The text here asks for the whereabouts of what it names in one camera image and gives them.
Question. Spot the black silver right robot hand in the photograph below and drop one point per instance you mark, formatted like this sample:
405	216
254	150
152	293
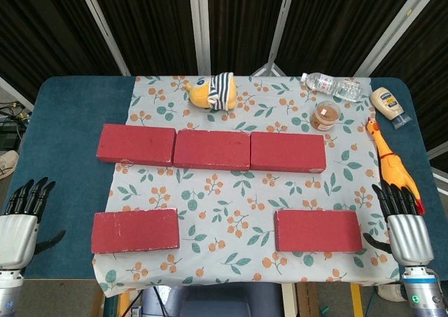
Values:
411	240

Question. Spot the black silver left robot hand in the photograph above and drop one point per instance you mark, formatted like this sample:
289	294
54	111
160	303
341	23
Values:
17	240

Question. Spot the red foam brick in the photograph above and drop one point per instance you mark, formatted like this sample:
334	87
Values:
318	231
211	149

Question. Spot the red brick with chipped edges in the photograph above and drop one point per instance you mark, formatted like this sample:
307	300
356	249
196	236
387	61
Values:
134	231

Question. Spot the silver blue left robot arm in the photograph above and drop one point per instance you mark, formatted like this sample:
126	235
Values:
8	292

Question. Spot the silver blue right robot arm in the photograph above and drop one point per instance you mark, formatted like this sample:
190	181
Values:
423	296

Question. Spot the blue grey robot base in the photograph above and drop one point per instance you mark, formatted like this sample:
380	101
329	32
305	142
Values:
210	303

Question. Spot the white shoe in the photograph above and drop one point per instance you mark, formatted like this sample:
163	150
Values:
390	292

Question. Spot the beige shoe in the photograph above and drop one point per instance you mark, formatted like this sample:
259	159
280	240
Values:
7	164

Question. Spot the yellow rubber chicken toy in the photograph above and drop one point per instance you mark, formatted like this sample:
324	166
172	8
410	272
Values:
392	159

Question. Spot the beige mayonnaise squeeze bottle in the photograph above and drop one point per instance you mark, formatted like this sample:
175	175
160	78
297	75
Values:
386	103

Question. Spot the teal felt table cover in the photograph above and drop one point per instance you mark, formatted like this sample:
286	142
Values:
70	103

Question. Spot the clear jar with orange contents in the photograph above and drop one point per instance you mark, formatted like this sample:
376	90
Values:
325	115

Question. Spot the red brick with white scuff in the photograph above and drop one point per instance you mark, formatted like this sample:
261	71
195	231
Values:
136	143

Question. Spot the clear plastic water bottle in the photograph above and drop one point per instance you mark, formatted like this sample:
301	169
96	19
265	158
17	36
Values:
332	86

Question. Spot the floral fruit print tablecloth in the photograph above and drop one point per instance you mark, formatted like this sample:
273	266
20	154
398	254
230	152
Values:
227	191

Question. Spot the yellow plush toy striped cloth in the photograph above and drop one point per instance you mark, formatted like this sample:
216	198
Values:
210	93

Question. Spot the white frame pole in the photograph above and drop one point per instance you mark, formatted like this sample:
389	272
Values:
281	19
105	30
395	26
201	26

